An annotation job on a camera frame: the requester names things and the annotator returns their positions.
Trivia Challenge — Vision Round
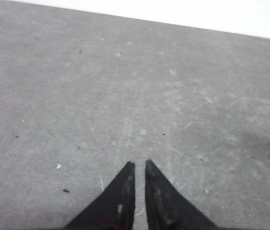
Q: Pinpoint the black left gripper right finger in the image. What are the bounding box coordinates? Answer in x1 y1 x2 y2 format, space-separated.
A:
145 159 217 230

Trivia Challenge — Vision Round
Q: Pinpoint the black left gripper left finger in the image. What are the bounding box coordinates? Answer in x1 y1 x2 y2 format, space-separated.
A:
64 161 135 230

